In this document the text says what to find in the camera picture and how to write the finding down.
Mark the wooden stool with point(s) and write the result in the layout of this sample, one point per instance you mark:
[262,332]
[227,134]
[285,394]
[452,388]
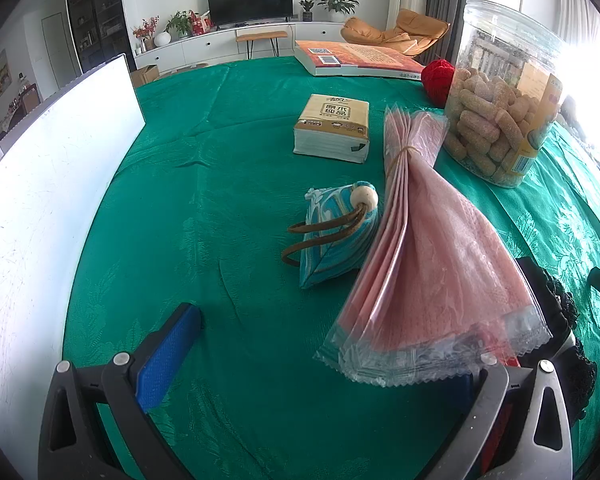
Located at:
[260,36]

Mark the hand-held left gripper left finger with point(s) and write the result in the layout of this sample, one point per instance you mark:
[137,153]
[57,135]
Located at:
[167,355]

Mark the blue patterned pouch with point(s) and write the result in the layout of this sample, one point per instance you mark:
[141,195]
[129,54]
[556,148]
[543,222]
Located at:
[330,255]

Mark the clear plastic snack jar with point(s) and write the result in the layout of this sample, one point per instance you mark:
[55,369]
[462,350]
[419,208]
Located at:
[495,125]

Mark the green satin tablecloth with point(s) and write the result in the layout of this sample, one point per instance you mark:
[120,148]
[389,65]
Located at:
[230,185]

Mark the bundle of pink packets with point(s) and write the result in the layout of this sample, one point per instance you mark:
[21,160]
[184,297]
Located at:
[430,270]

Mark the white board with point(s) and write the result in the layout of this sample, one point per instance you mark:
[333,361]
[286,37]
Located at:
[45,200]

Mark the white television cabinet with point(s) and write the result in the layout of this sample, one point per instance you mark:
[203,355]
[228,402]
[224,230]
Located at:
[205,45]

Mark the red flower branches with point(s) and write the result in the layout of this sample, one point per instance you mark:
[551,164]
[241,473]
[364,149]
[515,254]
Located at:
[145,30]

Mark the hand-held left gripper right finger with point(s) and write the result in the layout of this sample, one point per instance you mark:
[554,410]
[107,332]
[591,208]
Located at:
[495,395]

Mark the black lace cloth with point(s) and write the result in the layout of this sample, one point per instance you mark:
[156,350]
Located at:
[555,305]

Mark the red yarn ball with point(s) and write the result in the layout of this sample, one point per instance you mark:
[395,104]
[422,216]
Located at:
[437,82]

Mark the small potted plant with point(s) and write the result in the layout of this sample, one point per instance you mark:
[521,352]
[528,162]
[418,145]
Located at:
[307,10]

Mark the dark display shelf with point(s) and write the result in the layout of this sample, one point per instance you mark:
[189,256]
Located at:
[97,15]

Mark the red white gift bag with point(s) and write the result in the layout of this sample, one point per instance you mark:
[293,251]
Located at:
[202,24]

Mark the framed wall picture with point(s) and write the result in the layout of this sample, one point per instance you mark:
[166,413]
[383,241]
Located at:
[1,72]

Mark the large potted green plant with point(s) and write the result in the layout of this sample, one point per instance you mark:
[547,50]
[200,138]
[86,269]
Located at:
[337,2]

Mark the yellow tissue pack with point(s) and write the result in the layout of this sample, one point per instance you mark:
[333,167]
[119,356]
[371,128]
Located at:
[330,120]

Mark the brown cardboard box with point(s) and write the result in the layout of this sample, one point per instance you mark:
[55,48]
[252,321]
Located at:
[145,75]

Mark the orange lounge chair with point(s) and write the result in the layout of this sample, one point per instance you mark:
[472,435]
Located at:
[405,25]

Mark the orange book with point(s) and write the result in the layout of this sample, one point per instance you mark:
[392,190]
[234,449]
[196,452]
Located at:
[360,55]

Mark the round white vase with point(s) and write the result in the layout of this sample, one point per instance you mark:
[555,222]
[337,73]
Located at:
[162,39]

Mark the black television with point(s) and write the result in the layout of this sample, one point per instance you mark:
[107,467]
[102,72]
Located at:
[250,0]

